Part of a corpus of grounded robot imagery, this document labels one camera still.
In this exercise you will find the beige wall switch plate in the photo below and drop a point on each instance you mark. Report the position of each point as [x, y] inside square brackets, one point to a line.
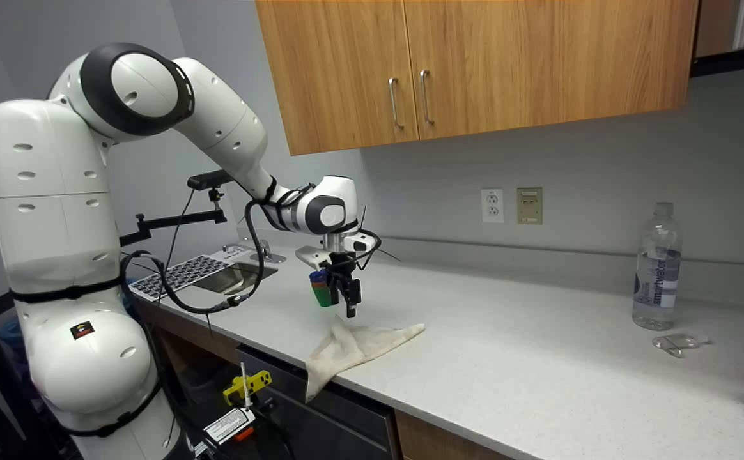
[528, 205]

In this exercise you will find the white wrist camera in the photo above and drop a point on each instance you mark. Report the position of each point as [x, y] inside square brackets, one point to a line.
[352, 244]

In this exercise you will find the stacked blue green cups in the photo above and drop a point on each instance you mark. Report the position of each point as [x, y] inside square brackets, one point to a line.
[322, 290]

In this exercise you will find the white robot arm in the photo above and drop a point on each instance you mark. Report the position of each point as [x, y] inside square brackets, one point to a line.
[60, 246]

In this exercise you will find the wooden wall cabinet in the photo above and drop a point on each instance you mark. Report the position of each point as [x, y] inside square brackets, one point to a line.
[495, 63]

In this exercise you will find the cabinet door handle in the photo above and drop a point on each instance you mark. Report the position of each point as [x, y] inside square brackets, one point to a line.
[425, 97]
[391, 90]

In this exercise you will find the right cabinet door handle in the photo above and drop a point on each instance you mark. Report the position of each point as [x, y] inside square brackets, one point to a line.
[425, 97]

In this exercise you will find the clear plastic water bottle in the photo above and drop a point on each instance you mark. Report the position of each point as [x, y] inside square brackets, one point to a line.
[657, 272]

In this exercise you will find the yellow clamp tool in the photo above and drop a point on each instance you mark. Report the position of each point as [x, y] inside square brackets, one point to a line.
[246, 387]

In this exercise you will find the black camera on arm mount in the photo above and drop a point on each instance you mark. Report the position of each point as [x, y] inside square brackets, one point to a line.
[200, 182]

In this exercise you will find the stainless steel sink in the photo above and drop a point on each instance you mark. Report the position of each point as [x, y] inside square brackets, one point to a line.
[234, 279]

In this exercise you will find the crumpled clear plastic wrapper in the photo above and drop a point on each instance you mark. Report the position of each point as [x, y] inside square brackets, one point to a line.
[678, 343]

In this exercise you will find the dark dishwasher front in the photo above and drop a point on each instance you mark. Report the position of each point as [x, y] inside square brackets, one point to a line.
[336, 424]

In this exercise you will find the left cabinet door handle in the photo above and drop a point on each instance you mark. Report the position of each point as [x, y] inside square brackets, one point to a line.
[391, 90]

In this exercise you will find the beige stained towel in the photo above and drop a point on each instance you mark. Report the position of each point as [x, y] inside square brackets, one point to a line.
[347, 347]

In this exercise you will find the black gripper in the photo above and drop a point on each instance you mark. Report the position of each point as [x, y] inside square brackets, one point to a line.
[343, 281]

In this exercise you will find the white wall outlet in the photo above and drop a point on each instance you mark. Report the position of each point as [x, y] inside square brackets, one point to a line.
[492, 205]

